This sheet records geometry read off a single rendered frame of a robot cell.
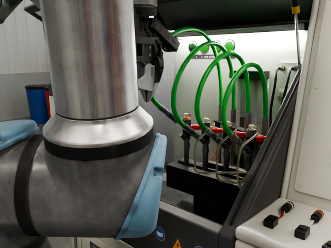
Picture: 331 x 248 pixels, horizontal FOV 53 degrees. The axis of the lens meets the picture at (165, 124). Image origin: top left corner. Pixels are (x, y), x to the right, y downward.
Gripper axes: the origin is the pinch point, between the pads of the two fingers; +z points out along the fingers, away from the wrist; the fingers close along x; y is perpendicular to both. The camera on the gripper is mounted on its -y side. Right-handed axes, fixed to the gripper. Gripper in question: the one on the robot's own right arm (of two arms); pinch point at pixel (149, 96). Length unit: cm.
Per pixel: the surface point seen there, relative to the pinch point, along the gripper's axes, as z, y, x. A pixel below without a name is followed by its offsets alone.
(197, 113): 5.6, -13.2, 4.5
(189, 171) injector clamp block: 27.4, -23.2, -6.4
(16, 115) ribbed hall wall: 129, -238, -683
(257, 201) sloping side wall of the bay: 24.4, -12.6, 23.2
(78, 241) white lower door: 58, -2, -41
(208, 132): 11.4, -17.7, 4.9
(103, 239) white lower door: 50, -2, -26
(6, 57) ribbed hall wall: 2, -232, -688
